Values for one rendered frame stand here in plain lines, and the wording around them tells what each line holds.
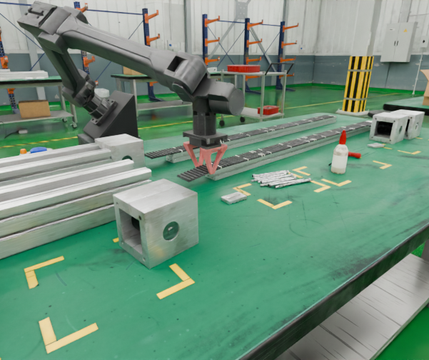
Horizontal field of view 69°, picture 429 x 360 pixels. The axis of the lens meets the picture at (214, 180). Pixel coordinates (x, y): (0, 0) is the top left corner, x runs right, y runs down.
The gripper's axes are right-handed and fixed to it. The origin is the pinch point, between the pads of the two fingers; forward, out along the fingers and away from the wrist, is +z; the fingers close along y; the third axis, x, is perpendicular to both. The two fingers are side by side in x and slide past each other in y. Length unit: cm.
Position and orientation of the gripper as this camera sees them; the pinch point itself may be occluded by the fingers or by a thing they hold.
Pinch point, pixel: (205, 168)
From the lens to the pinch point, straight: 79.3
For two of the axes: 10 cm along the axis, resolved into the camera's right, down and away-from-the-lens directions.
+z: 0.0, 9.3, 3.6
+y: 6.6, 2.7, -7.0
